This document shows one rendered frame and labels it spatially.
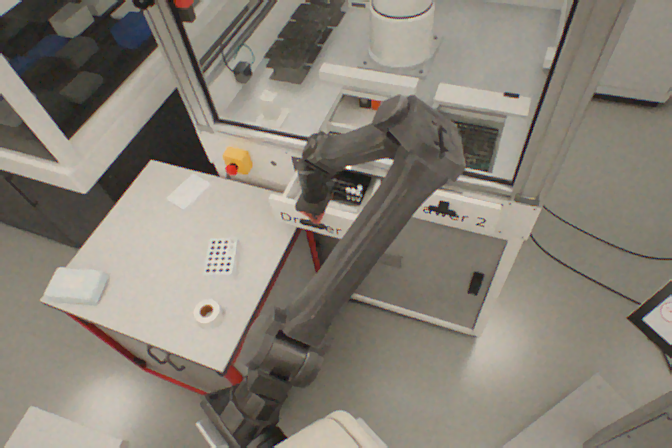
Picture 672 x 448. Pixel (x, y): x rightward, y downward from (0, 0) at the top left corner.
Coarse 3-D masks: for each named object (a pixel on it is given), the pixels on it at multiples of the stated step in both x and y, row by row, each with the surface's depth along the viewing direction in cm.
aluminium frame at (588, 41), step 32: (160, 0) 106; (576, 0) 76; (608, 0) 73; (160, 32) 115; (576, 32) 78; (608, 32) 77; (192, 64) 121; (576, 64) 83; (192, 96) 130; (544, 96) 92; (576, 96) 88; (224, 128) 136; (256, 128) 134; (544, 128) 97; (576, 128) 93; (384, 160) 123; (544, 160) 103; (480, 192) 118; (512, 192) 115; (544, 192) 110
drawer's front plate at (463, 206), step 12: (444, 192) 123; (432, 204) 127; (456, 204) 123; (468, 204) 121; (480, 204) 120; (492, 204) 119; (432, 216) 131; (456, 216) 127; (468, 216) 125; (480, 216) 123; (492, 216) 122; (480, 228) 127; (492, 228) 125
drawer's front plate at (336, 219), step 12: (276, 204) 128; (288, 204) 126; (276, 216) 134; (288, 216) 131; (300, 216) 129; (324, 216) 124; (336, 216) 122; (348, 216) 121; (312, 228) 132; (324, 228) 129
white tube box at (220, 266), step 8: (216, 240) 137; (224, 240) 136; (208, 248) 135; (216, 248) 135; (224, 248) 136; (208, 256) 134; (216, 256) 133; (224, 256) 133; (232, 256) 133; (208, 264) 133; (216, 264) 133; (224, 264) 132; (232, 264) 131; (208, 272) 131; (216, 272) 130; (224, 272) 130; (232, 272) 130; (208, 280) 133; (216, 280) 132; (224, 280) 132; (232, 280) 132
